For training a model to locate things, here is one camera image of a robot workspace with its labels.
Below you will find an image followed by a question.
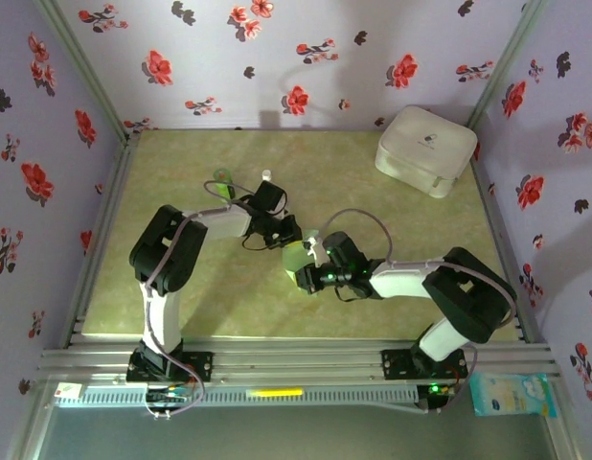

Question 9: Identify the light green paper sheet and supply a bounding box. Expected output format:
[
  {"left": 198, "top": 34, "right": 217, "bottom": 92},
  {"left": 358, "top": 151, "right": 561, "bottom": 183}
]
[{"left": 281, "top": 228, "right": 322, "bottom": 285}]

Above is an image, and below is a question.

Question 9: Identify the aluminium frame cross rail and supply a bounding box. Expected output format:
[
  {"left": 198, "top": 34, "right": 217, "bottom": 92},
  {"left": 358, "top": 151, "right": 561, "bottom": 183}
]
[{"left": 36, "top": 337, "right": 563, "bottom": 384}]

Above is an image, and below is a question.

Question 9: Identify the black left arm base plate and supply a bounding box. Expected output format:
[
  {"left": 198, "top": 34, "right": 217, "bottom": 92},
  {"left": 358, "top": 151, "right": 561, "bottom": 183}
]
[{"left": 126, "top": 351, "right": 215, "bottom": 383}]

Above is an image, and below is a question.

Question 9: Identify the white zippered case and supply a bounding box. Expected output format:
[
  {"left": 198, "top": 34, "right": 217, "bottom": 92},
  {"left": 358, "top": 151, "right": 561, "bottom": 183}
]
[{"left": 375, "top": 104, "right": 479, "bottom": 200}]

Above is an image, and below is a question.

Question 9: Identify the white tag with red mark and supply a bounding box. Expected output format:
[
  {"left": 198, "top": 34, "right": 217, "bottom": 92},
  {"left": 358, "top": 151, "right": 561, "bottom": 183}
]
[{"left": 55, "top": 381, "right": 85, "bottom": 402}]

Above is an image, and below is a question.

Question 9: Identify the green cylindrical bottle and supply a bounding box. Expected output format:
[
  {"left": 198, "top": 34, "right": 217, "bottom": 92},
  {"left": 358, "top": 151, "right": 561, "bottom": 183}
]
[{"left": 212, "top": 167, "right": 239, "bottom": 201}]

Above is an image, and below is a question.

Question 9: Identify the grey right arm cable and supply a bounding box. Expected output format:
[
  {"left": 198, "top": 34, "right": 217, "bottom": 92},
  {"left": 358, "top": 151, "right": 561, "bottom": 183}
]
[{"left": 319, "top": 208, "right": 517, "bottom": 416}]

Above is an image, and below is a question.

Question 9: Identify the blue wet wipes packet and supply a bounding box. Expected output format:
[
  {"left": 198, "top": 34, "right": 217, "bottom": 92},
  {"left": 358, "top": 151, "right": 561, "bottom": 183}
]
[{"left": 469, "top": 372, "right": 559, "bottom": 418}]

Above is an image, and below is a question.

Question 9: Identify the yellow label strip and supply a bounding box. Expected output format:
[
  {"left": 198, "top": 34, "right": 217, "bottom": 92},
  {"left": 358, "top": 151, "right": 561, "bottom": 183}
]
[{"left": 246, "top": 387, "right": 305, "bottom": 398}]

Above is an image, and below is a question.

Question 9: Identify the aluminium corner post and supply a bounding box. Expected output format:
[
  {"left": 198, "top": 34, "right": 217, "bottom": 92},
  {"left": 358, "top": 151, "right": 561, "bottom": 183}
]
[
  {"left": 34, "top": 0, "right": 142, "bottom": 145},
  {"left": 467, "top": 0, "right": 550, "bottom": 130}
]

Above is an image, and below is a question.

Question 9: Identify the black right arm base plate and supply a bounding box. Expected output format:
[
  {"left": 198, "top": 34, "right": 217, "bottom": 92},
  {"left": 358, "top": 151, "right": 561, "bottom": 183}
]
[{"left": 380, "top": 348, "right": 469, "bottom": 382}]

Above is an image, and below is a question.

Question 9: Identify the controller with coloured wires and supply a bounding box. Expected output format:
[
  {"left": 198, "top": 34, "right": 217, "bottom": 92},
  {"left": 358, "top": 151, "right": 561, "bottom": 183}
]
[{"left": 145, "top": 380, "right": 196, "bottom": 408}]

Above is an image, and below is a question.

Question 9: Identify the aluminium side rail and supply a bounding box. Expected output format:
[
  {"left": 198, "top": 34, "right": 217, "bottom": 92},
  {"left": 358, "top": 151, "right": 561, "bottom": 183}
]
[
  {"left": 469, "top": 160, "right": 542, "bottom": 345},
  {"left": 60, "top": 131, "right": 143, "bottom": 349}
]

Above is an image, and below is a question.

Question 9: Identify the grey slotted cable duct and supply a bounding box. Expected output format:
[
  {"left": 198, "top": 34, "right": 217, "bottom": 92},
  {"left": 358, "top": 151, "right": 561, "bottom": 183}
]
[{"left": 54, "top": 385, "right": 420, "bottom": 408}]

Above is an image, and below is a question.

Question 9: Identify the controller with green light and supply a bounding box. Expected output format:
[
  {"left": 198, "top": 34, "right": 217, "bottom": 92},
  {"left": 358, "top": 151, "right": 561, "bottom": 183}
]
[{"left": 418, "top": 380, "right": 463, "bottom": 413}]

